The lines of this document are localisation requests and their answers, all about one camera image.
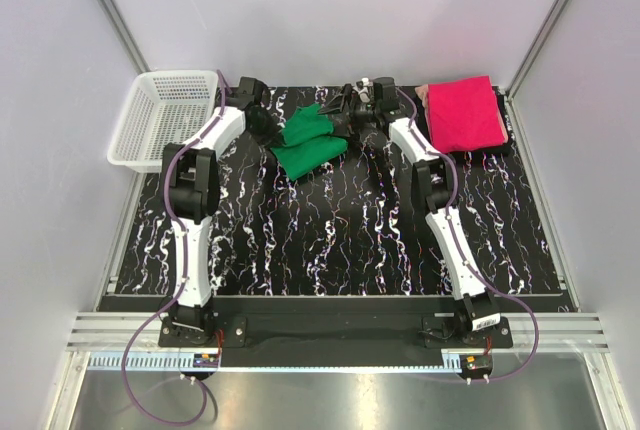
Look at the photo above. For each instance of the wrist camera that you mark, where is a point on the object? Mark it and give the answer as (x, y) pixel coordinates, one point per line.
(377, 91)
(250, 91)

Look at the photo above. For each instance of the green t shirt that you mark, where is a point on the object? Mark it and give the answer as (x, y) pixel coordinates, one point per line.
(307, 142)

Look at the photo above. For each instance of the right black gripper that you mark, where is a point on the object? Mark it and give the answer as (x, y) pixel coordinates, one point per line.
(337, 103)

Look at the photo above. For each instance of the white plastic basket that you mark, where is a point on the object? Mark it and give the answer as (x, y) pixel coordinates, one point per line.
(161, 107)

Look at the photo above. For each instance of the folded pink t shirt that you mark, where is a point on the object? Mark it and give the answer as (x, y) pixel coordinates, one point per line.
(464, 115)

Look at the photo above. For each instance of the folded peach t shirt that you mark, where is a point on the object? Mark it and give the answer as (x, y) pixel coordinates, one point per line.
(422, 93)

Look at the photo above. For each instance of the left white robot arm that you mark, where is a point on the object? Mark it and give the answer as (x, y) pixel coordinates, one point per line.
(191, 193)

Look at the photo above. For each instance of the black marble pattern mat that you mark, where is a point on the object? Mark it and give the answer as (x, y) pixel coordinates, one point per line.
(349, 228)

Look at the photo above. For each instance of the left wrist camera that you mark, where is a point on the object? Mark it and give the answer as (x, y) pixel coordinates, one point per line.
(250, 91)

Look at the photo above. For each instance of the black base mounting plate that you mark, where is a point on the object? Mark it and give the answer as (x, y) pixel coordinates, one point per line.
(328, 332)

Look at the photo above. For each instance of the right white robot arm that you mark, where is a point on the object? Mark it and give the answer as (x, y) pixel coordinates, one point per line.
(434, 191)

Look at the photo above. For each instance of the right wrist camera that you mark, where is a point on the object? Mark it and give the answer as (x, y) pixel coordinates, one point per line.
(377, 91)

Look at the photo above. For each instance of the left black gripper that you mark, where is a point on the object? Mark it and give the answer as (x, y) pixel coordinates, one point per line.
(273, 135)

